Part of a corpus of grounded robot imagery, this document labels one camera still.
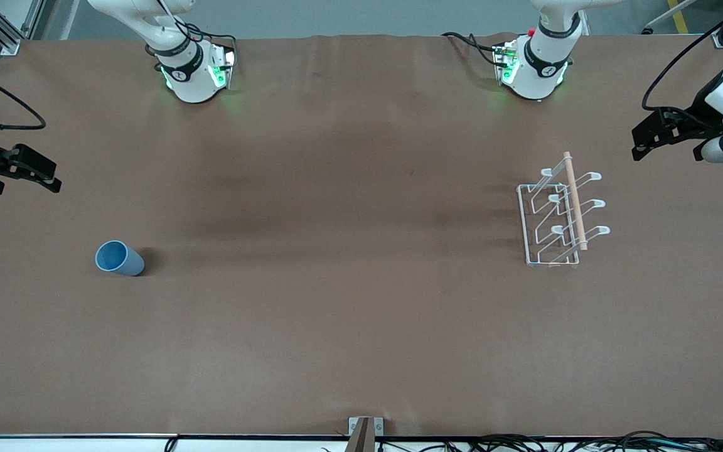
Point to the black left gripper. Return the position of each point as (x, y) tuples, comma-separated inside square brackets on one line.
[(704, 117)]

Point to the light blue plastic cup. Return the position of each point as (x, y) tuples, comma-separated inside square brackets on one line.
[(120, 260)]

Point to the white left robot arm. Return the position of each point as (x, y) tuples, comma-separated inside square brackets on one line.
[(537, 75)]

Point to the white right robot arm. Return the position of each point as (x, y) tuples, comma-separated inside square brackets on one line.
[(192, 81)]

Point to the grey metal tube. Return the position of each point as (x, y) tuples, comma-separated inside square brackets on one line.
[(648, 28)]

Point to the brown table cover sheet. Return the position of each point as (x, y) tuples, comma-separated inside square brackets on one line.
[(361, 314)]

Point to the aluminium frame profile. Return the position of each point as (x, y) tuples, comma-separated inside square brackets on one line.
[(10, 44)]

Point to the grey metal bracket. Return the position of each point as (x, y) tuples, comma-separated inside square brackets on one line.
[(379, 427)]

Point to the brown camera post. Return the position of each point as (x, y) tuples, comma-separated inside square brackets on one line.
[(361, 439)]

